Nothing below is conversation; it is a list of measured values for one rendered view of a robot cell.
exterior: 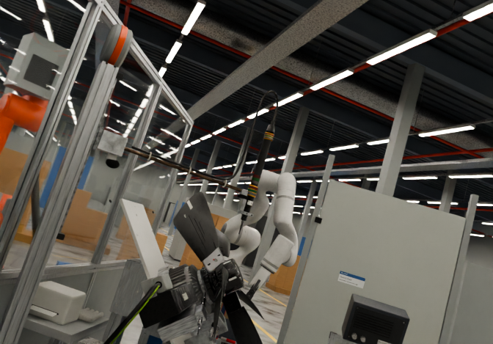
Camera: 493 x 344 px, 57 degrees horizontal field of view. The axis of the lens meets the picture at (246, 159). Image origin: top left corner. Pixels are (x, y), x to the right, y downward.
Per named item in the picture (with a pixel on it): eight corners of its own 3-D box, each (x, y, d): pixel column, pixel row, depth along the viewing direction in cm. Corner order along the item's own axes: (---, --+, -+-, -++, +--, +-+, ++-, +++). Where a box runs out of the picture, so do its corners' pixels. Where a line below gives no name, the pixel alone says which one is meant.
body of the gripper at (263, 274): (262, 261, 211) (248, 282, 209) (260, 262, 201) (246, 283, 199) (275, 271, 209) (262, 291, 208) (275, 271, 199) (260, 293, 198)
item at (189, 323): (163, 343, 147) (156, 329, 146) (166, 331, 156) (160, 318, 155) (200, 327, 147) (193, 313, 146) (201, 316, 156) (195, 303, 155)
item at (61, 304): (16, 312, 163) (27, 282, 165) (39, 306, 179) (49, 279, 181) (58, 328, 161) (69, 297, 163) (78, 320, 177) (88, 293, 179)
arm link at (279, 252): (271, 262, 212) (260, 254, 206) (287, 238, 213) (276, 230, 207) (282, 271, 205) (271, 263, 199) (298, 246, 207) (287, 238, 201)
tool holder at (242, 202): (238, 212, 185) (244, 189, 187) (229, 210, 191) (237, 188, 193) (255, 218, 189) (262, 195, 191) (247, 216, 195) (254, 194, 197)
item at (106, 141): (92, 148, 157) (101, 126, 159) (89, 149, 164) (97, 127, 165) (120, 158, 162) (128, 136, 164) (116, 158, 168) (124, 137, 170)
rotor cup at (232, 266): (219, 309, 175) (250, 296, 175) (205, 287, 167) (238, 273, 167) (213, 281, 187) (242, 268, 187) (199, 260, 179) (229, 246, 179)
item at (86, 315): (71, 317, 179) (72, 312, 179) (84, 311, 193) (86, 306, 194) (91, 323, 178) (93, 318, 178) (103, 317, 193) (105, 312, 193)
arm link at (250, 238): (216, 260, 257) (230, 220, 261) (245, 269, 263) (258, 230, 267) (223, 263, 246) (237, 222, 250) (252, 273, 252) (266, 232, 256)
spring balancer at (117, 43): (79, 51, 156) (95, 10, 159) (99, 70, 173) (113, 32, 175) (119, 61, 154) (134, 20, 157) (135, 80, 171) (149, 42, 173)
